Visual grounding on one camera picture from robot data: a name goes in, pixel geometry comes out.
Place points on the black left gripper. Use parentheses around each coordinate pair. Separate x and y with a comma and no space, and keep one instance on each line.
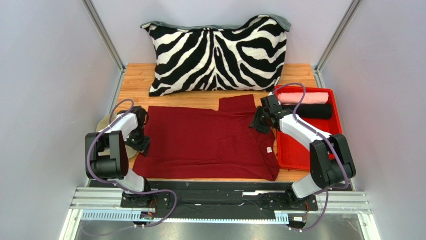
(143,148)

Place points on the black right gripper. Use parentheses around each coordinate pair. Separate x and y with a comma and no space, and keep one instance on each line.
(260,120)

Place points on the dark red t shirt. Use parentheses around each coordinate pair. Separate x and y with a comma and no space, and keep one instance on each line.
(193,143)

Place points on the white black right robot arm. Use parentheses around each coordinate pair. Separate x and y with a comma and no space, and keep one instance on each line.
(331,161)

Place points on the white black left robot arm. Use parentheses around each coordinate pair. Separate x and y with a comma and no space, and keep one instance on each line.
(106,154)

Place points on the beige baseball cap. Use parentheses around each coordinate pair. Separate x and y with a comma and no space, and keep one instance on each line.
(131,153)

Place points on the rolled pink t shirt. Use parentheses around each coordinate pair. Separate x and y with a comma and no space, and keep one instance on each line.
(310,98)

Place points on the rolled black t shirt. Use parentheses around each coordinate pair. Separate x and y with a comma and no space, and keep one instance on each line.
(312,111)

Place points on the zebra print pillow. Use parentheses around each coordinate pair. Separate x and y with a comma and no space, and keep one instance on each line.
(248,57)

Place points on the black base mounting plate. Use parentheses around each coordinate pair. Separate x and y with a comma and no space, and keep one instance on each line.
(200,200)

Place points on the aluminium frame rail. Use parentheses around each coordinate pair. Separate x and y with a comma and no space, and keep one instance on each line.
(103,204)

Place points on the right aluminium corner post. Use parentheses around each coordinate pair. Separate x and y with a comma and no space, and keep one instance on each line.
(338,34)

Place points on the aluminium corner post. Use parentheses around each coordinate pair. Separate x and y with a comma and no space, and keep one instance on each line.
(97,20)
(338,34)

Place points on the left aluminium corner post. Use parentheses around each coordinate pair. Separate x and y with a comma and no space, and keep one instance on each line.
(97,20)

